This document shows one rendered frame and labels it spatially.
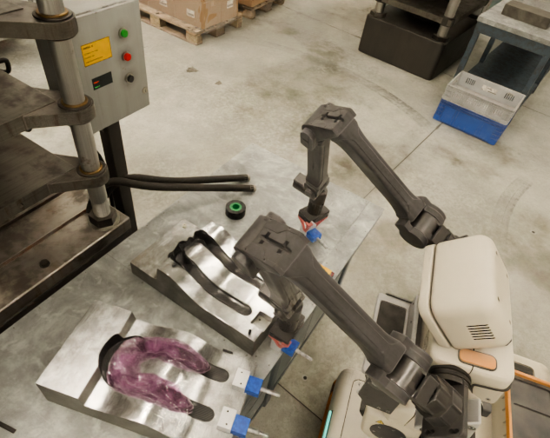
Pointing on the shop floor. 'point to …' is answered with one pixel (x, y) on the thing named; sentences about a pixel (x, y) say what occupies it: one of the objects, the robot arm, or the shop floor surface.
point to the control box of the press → (108, 77)
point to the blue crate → (469, 122)
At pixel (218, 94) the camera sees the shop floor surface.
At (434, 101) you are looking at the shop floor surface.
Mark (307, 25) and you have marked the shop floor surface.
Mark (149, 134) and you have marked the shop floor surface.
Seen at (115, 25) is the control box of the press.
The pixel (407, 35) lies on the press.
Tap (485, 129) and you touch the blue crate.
